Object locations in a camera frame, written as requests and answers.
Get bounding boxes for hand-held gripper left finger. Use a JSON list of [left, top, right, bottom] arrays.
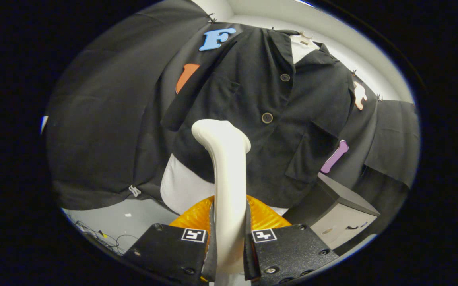
[[124, 195, 217, 284]]

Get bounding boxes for white plastic hanger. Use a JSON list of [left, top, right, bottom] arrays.
[[291, 32, 321, 50]]

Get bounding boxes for black backdrop cloth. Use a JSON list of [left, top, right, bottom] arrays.
[[44, 0, 420, 255]]

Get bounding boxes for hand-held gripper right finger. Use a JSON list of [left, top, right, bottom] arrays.
[[244, 195, 339, 283]]

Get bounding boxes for grey cabinet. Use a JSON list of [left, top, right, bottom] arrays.
[[283, 173, 380, 251]]

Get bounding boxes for black floor cables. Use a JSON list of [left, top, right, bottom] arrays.
[[64, 211, 140, 255]]

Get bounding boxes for white garment steamer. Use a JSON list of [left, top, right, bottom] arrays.
[[191, 119, 251, 286]]

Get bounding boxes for black suit jacket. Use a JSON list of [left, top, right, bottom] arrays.
[[161, 27, 355, 209]]

